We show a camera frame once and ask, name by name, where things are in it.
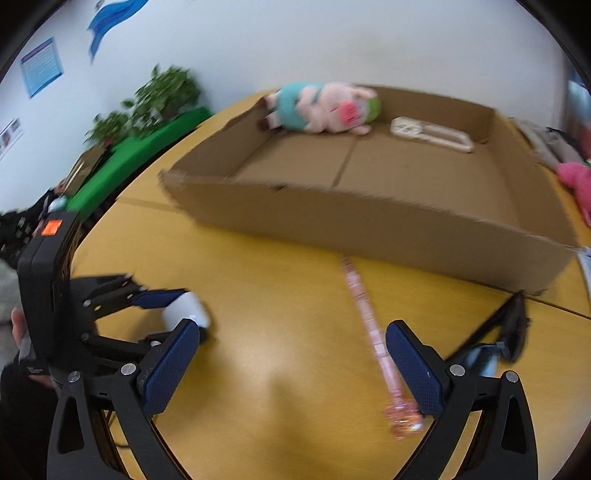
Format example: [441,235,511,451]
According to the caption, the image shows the brown cardboard box tray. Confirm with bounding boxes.
[159,87,579,294]

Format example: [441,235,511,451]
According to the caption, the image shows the white earbuds case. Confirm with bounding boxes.
[162,291,211,331]

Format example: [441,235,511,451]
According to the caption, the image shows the brown tissue box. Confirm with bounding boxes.
[63,145,111,197]

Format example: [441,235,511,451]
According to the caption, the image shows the pink pig plush toy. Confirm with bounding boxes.
[257,82,381,136]

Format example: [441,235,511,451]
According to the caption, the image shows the grey folded cloth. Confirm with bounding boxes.
[510,117,586,173]

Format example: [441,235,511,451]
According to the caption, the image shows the green covered bench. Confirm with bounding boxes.
[65,107,212,219]

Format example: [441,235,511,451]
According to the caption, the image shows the pink pen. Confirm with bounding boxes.
[341,258,423,439]

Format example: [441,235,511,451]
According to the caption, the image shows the black sunglasses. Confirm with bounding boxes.
[445,291,531,377]

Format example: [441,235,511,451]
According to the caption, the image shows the green potted plant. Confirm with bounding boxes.
[121,64,201,137]

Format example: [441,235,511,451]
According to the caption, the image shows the pink strawberry bear plush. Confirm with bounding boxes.
[557,162,591,227]

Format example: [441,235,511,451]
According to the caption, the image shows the small potted plant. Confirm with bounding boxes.
[86,111,129,147]

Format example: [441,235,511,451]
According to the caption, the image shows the white clear phone case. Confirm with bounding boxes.
[391,116,474,153]

